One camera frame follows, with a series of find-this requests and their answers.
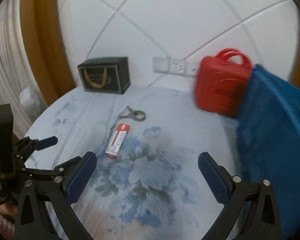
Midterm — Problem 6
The white curtain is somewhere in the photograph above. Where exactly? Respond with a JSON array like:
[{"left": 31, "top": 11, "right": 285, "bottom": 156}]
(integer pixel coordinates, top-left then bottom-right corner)
[{"left": 0, "top": 0, "right": 44, "bottom": 135}]

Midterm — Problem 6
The dark gift box gold handle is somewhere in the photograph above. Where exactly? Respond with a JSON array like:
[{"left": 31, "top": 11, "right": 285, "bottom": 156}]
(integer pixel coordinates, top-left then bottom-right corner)
[{"left": 77, "top": 56, "right": 130, "bottom": 95}]

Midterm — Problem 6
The red case with handle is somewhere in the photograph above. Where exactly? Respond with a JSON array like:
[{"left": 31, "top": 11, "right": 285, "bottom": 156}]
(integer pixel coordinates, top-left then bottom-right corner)
[{"left": 195, "top": 48, "right": 252, "bottom": 117}]

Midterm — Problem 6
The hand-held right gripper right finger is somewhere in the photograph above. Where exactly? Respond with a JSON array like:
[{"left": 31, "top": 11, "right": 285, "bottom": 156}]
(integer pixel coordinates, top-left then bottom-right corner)
[{"left": 198, "top": 152, "right": 283, "bottom": 240}]

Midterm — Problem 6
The white plastic bag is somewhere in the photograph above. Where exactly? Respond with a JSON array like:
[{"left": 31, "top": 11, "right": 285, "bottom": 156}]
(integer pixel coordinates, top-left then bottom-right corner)
[{"left": 19, "top": 86, "right": 44, "bottom": 110}]

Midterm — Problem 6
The brown wooden frame post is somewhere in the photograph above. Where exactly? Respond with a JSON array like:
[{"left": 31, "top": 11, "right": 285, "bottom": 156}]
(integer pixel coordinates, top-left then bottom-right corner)
[{"left": 20, "top": 0, "right": 77, "bottom": 105}]

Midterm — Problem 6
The person's left hand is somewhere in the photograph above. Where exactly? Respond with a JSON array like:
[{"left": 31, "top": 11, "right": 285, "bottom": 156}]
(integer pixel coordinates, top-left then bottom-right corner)
[{"left": 0, "top": 201, "right": 17, "bottom": 217}]

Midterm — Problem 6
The blue plastic bin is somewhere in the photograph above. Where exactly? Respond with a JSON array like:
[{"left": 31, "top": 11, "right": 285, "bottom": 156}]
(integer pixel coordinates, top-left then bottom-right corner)
[{"left": 236, "top": 64, "right": 300, "bottom": 240}]

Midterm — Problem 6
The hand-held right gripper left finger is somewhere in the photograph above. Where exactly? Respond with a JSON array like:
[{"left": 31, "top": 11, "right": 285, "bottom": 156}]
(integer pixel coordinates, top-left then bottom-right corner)
[{"left": 14, "top": 151, "right": 98, "bottom": 240}]

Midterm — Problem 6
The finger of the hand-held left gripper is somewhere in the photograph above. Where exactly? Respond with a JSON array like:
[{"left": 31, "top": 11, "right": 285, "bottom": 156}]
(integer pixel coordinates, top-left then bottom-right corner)
[
  {"left": 27, "top": 136, "right": 59, "bottom": 152},
  {"left": 22, "top": 156, "right": 83, "bottom": 180}
]

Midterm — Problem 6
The white wall socket panel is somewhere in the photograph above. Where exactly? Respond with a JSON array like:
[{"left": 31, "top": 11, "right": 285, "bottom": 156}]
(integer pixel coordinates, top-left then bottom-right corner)
[{"left": 152, "top": 56, "right": 203, "bottom": 77}]

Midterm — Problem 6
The slim red white box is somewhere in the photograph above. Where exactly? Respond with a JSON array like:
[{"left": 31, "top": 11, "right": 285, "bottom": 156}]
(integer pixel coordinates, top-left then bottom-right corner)
[{"left": 105, "top": 123, "right": 130, "bottom": 158}]

